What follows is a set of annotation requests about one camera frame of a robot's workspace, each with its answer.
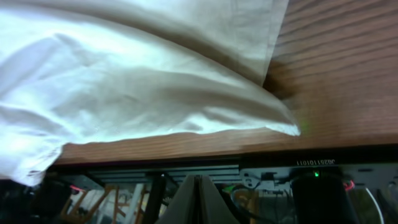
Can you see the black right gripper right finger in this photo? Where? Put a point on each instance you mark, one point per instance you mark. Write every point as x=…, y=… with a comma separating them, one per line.
x=213, y=208

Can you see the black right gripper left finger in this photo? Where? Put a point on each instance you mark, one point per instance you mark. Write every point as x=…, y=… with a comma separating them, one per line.
x=180, y=210

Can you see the beige shorts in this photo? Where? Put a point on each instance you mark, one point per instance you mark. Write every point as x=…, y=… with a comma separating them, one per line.
x=104, y=71

